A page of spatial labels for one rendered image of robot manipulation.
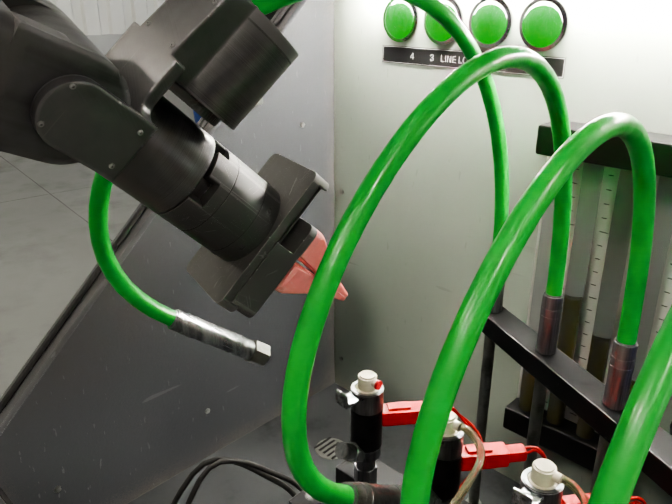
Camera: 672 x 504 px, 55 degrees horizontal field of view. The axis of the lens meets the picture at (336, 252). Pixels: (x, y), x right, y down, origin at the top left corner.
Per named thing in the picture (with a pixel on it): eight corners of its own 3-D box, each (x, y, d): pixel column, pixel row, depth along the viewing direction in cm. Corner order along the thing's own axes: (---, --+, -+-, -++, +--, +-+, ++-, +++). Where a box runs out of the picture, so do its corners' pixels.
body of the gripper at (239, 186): (337, 190, 41) (256, 116, 36) (239, 319, 40) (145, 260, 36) (291, 167, 46) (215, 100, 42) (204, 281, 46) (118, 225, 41)
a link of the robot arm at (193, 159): (64, 135, 38) (72, 168, 33) (140, 46, 37) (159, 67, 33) (157, 201, 42) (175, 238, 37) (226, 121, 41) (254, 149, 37)
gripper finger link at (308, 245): (386, 286, 45) (299, 214, 40) (325, 367, 45) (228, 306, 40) (337, 254, 51) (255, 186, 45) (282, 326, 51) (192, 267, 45)
